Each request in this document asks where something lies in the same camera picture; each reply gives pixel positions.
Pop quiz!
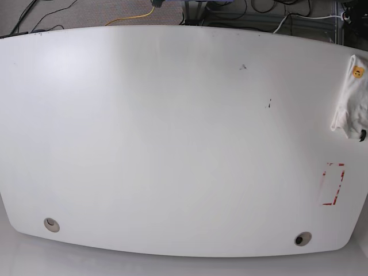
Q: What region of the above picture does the white printed t-shirt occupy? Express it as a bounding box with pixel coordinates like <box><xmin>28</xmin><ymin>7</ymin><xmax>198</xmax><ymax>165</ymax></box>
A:
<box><xmin>331</xmin><ymin>55</ymin><xmax>367</xmax><ymax>142</ymax></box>

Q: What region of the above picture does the left table cable grommet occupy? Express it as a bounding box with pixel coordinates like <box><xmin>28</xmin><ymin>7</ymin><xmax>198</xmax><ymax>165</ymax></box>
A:
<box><xmin>44</xmin><ymin>218</ymin><xmax>60</xmax><ymax>233</ymax></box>

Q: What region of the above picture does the table cable grommet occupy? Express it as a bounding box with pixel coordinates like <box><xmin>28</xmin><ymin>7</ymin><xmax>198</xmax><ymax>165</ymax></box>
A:
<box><xmin>294</xmin><ymin>232</ymin><xmax>312</xmax><ymax>247</ymax></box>
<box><xmin>44</xmin><ymin>218</ymin><xmax>60</xmax><ymax>233</ymax></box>

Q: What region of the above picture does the white cable on floor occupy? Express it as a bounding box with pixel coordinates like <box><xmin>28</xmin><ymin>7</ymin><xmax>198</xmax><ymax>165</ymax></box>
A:
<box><xmin>272</xmin><ymin>13</ymin><xmax>343</xmax><ymax>35</ymax></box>

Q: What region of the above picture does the yellow cable on floor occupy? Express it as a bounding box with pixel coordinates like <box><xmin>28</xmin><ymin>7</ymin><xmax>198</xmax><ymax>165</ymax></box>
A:
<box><xmin>105</xmin><ymin>2</ymin><xmax>158</xmax><ymax>26</ymax></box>

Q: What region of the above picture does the right table cable grommet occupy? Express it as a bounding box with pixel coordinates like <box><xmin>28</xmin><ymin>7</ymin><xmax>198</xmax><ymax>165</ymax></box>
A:
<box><xmin>294</xmin><ymin>232</ymin><xmax>312</xmax><ymax>247</ymax></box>

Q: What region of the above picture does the red tape rectangle marking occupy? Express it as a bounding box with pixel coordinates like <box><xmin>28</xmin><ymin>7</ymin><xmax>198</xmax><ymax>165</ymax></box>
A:
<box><xmin>319</xmin><ymin>163</ymin><xmax>346</xmax><ymax>206</ymax></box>

